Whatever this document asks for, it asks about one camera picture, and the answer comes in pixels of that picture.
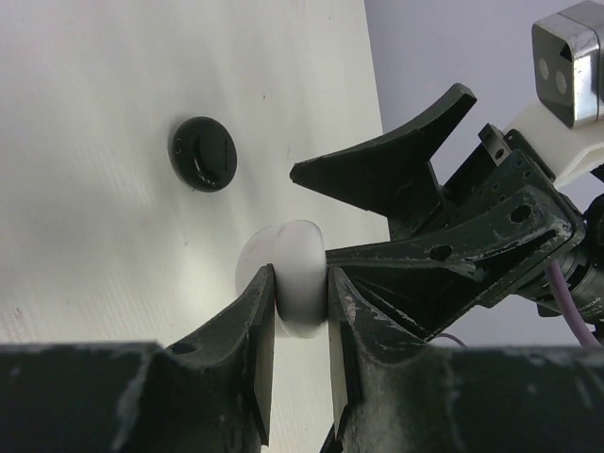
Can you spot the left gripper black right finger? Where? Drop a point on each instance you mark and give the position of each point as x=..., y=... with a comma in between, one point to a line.
x=393, y=392

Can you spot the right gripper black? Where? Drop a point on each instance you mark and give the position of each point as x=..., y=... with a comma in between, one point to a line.
x=391, y=175

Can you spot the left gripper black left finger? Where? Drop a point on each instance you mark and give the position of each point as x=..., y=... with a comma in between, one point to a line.
x=211, y=391

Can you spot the round white earbud case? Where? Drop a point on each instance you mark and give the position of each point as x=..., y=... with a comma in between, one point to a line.
x=297, y=253

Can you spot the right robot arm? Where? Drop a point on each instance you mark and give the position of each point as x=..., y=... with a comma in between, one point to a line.
x=585, y=264

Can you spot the round black earbud case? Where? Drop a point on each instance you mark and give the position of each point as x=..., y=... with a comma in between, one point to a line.
x=203, y=154

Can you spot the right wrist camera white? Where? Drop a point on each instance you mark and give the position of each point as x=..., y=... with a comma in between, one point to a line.
x=564, y=125

